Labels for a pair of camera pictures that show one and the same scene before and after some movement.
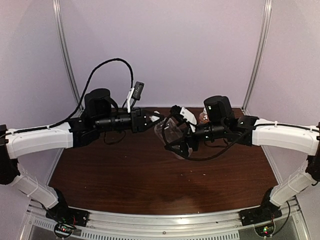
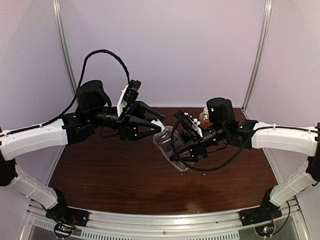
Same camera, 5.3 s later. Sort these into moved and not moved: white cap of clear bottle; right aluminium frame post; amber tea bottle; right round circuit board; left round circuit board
Moved: white cap of clear bottle
Not moved: right round circuit board; right aluminium frame post; left round circuit board; amber tea bottle
